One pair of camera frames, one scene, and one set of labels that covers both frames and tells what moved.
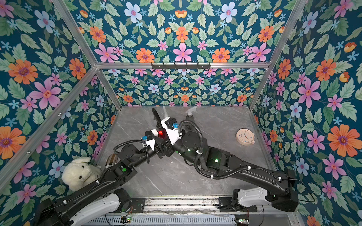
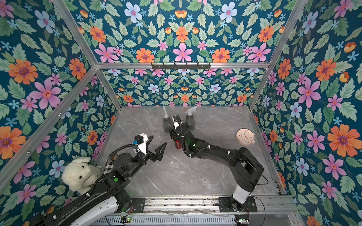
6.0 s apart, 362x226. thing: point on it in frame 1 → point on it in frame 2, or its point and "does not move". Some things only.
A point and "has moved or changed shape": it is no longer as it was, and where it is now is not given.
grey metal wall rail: x=175 y=66 does not move
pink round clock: x=245 y=136 does not move
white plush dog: x=78 y=173 does not move
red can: x=162 y=134 has moved or changed shape
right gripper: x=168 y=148 → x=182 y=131
